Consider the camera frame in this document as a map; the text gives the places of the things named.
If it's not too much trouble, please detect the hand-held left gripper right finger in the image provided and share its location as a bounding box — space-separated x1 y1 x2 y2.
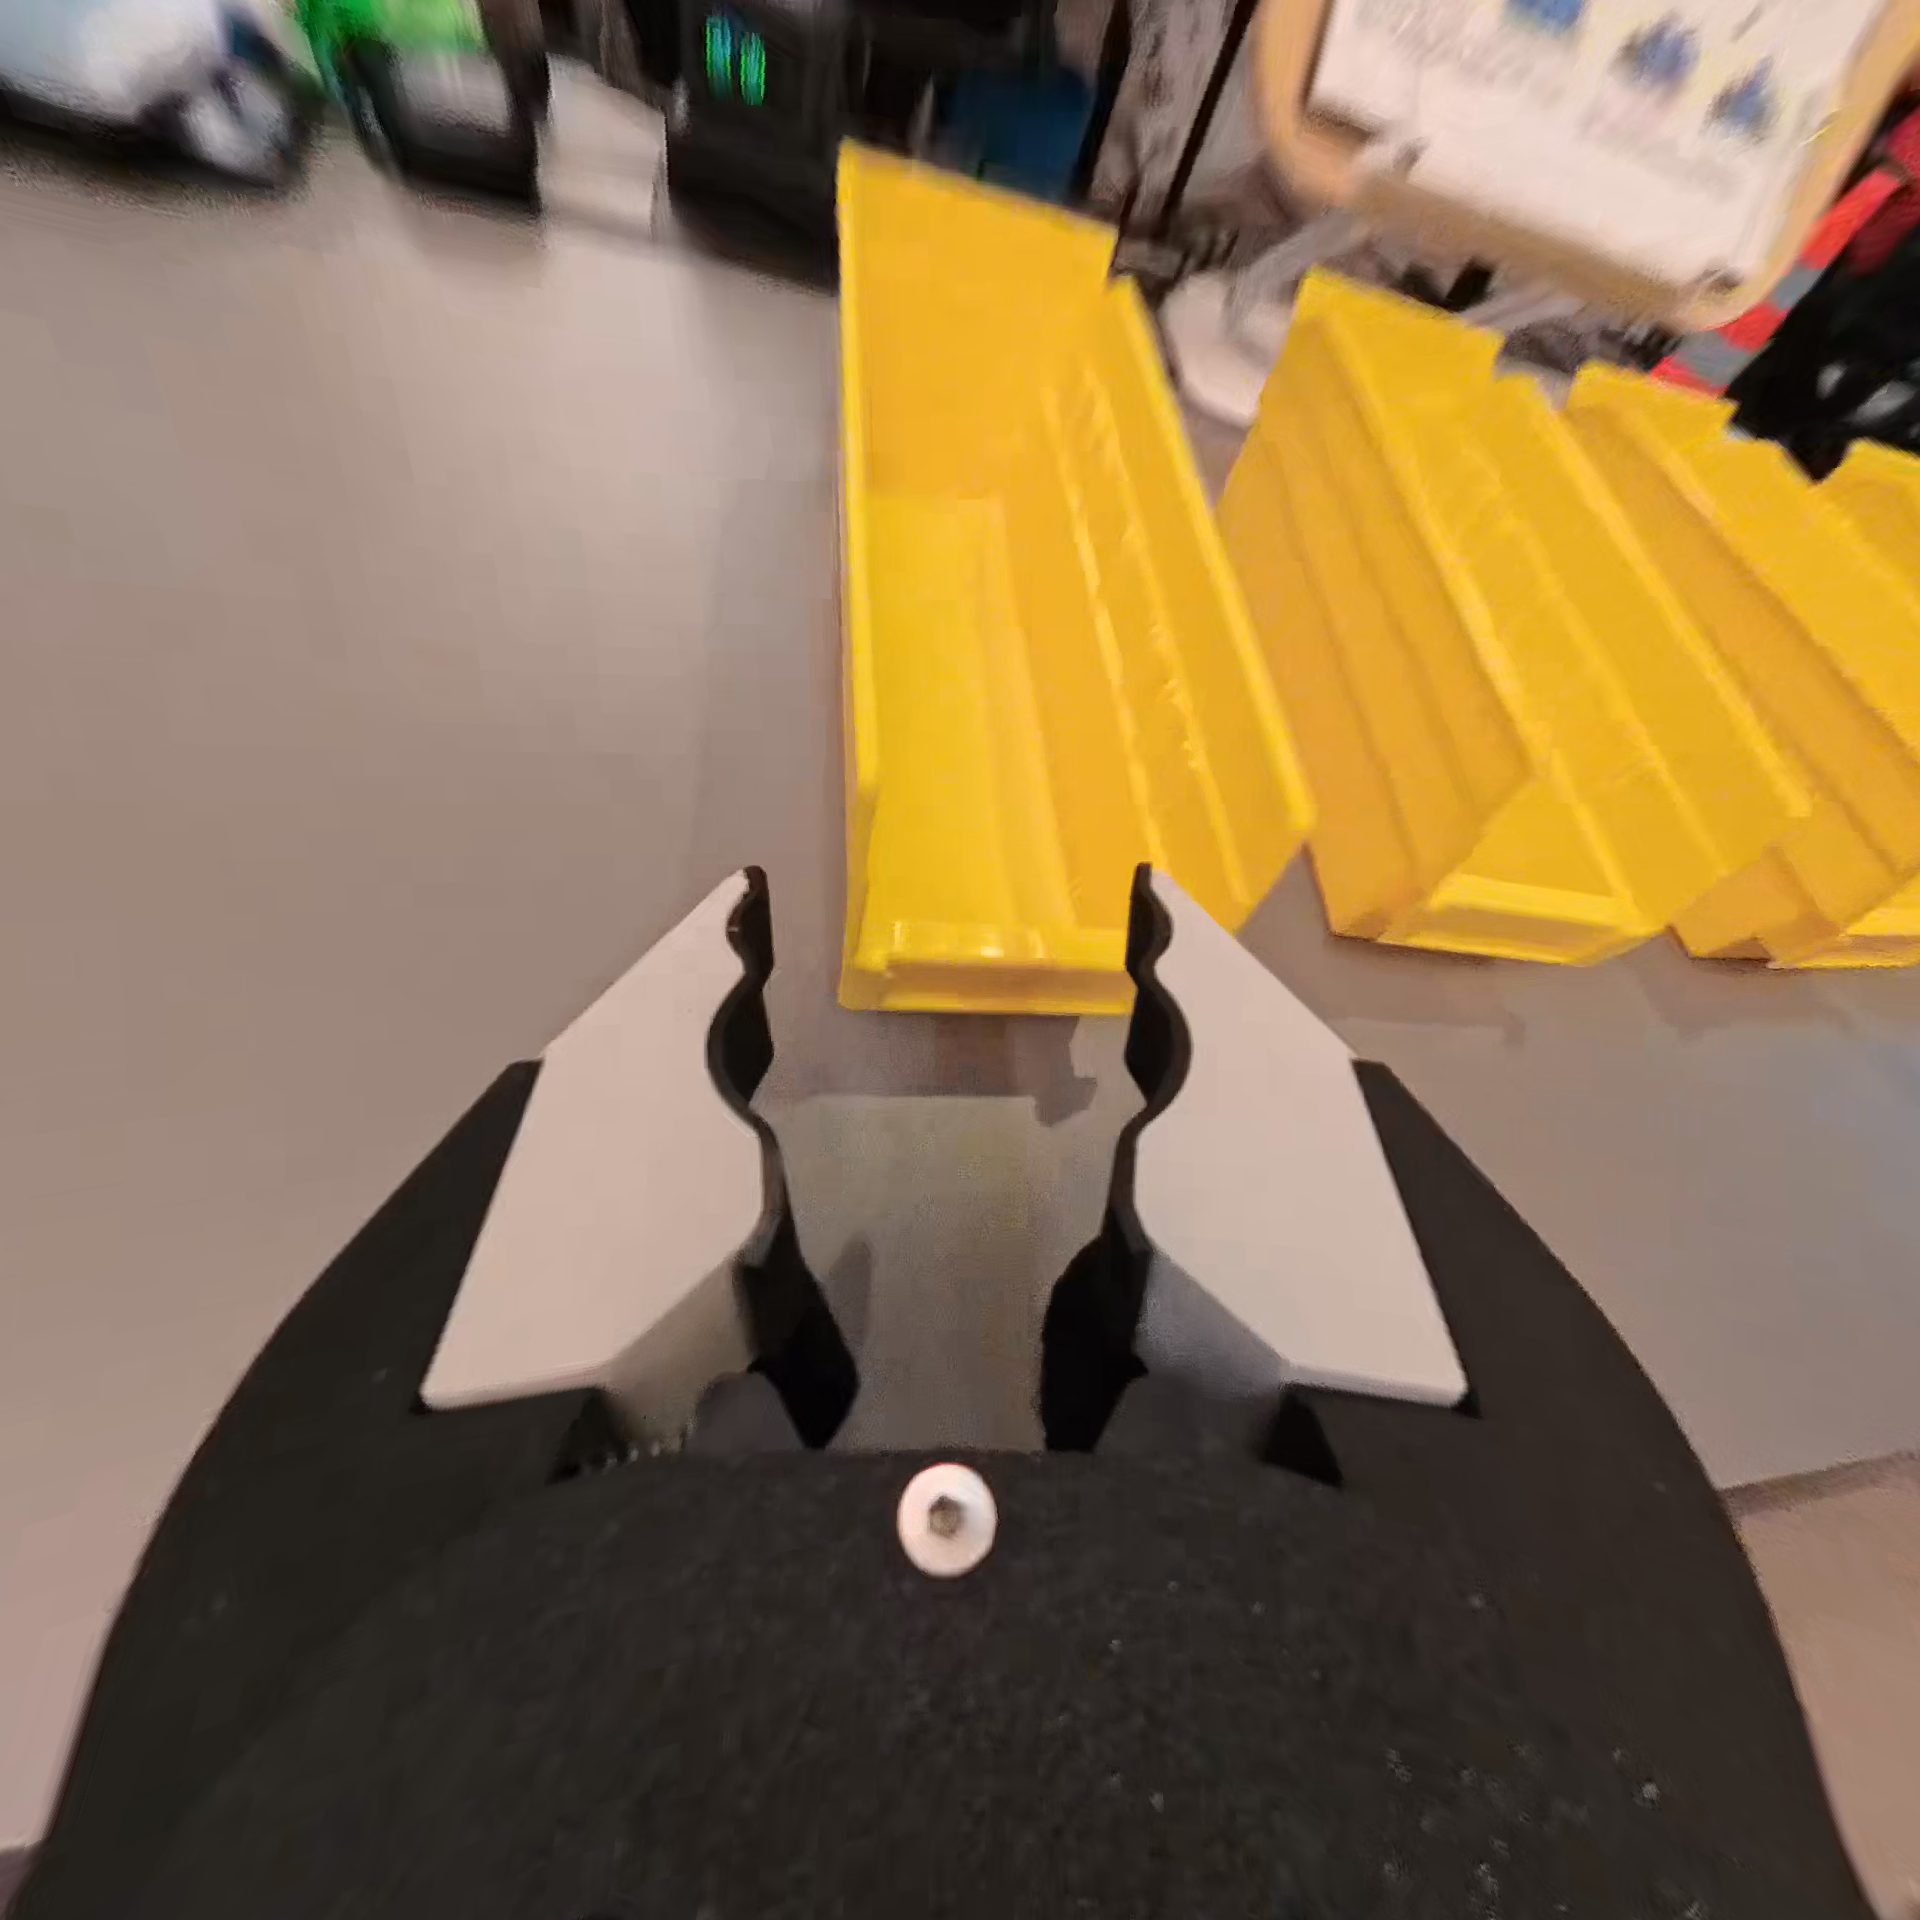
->
1108 866 1468 1406

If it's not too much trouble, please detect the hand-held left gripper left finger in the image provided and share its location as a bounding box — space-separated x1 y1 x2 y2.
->
420 866 799 1443

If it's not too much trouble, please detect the yellow plastic storage bin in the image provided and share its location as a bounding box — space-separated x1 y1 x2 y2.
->
1559 364 1920 963
1771 443 1920 971
1217 268 1649 965
841 141 1316 1015

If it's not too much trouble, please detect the grey desk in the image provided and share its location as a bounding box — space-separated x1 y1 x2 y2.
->
0 90 1920 1847

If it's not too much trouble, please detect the wooden sign board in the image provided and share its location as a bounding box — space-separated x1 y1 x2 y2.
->
1260 0 1920 331

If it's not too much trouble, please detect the black pouch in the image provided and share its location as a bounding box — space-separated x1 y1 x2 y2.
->
354 53 545 209

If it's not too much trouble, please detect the blue container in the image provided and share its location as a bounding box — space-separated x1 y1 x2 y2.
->
934 67 1100 209

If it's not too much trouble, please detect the black power station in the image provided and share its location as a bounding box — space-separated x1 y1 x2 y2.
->
666 0 844 224

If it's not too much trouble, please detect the printed instruction sheet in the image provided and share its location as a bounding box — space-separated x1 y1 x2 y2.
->
1305 0 1892 285

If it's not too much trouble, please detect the green plastic object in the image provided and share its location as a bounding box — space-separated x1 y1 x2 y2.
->
297 0 486 70

